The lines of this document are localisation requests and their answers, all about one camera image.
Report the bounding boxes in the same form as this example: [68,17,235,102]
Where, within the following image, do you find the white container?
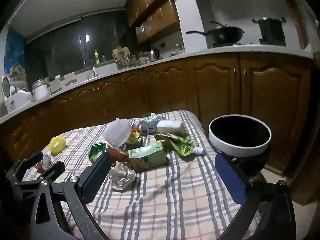
[49,75,65,94]
[64,71,78,87]

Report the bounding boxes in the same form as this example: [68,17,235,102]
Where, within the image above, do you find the small printed green wrapper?
[155,132,180,142]

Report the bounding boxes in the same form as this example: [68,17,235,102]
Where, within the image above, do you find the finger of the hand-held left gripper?
[14,161,66,198]
[5,151,44,180]

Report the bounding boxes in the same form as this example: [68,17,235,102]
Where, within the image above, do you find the checked tablecloth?
[21,110,260,240]

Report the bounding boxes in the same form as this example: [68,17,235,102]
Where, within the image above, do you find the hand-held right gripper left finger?
[30,152,112,240]

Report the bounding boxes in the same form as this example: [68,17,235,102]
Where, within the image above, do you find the white foam fruit net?
[104,119,132,147]

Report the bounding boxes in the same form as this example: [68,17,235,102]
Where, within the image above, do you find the wooden base cabinets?
[0,51,313,205]

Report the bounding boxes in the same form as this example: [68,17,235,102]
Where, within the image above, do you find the white kitchen counter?
[0,44,313,124]

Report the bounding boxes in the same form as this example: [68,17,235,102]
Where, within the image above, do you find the yellow wrapper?
[125,130,140,145]

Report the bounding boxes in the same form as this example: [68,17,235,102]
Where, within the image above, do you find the yellow plastic ring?
[49,136,67,154]

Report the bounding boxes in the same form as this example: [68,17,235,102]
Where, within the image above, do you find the white round appliance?
[1,76,12,98]

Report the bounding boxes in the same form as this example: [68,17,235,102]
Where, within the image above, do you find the blue wall poster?
[4,34,27,82]

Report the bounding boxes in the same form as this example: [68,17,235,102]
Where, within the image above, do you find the white and red box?
[156,120,183,135]

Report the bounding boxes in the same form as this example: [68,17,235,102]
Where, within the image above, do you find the wooden wall cabinets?
[124,0,184,44]

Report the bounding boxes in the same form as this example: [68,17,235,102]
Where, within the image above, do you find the black wok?
[186,21,245,44]

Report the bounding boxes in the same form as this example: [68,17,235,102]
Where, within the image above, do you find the crumpled white tissue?
[109,161,137,190]

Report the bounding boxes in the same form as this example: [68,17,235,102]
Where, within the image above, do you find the small clear wrapper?
[36,154,53,172]

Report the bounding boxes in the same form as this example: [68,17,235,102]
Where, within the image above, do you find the crumpled blue-grey paper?
[139,120,160,136]

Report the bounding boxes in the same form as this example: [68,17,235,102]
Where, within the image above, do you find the steel kettle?
[148,49,160,62]

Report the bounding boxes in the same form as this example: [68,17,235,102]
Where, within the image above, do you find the white rice cooker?
[4,91,33,113]

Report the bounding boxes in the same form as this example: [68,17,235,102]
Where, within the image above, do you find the green carton box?
[128,144,168,168]

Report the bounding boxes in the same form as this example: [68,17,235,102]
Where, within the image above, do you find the white rimmed waste bin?
[208,114,272,158]

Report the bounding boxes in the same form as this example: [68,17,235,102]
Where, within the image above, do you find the green pouch with white cap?
[169,137,207,158]

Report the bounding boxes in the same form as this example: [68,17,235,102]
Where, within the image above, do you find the red-orange wrapper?
[106,147,129,167]

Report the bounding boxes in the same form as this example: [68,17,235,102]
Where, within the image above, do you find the dark cooking pot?
[252,17,287,46]

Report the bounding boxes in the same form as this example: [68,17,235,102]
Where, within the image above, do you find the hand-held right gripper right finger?
[214,154,297,240]

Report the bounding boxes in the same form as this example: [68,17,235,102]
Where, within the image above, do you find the wooden utensil rack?
[112,46,137,69]

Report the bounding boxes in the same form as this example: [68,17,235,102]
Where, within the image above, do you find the white canister with metal lid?
[32,79,48,101]

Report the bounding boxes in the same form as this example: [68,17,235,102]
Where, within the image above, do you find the shiny green wrapper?
[89,142,108,164]

